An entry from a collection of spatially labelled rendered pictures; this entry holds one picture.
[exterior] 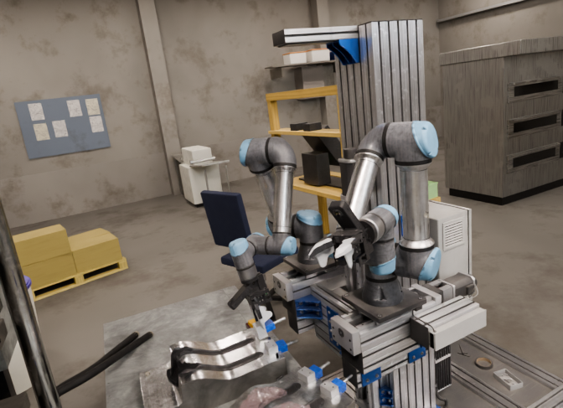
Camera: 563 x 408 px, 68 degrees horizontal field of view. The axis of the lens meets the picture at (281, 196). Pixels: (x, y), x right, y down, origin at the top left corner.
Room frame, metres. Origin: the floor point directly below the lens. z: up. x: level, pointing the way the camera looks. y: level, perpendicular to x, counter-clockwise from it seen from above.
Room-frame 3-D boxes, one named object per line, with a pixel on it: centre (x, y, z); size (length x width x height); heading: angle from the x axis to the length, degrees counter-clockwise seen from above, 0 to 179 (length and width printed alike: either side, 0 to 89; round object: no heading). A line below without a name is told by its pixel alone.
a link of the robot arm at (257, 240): (1.61, 0.13, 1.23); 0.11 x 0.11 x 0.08; 66
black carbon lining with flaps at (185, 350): (1.36, 0.32, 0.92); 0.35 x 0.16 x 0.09; 112
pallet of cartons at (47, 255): (4.66, 2.59, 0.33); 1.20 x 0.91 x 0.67; 118
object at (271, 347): (1.41, 0.06, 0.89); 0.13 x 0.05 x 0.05; 112
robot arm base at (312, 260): (1.86, -0.12, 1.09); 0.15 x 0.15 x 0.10
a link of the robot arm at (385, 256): (1.14, -0.26, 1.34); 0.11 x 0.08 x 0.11; 51
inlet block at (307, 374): (1.28, -0.05, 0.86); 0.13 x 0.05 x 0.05; 129
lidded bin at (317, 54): (9.93, -1.19, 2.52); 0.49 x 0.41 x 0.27; 116
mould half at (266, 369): (1.36, 0.34, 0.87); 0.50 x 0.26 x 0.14; 112
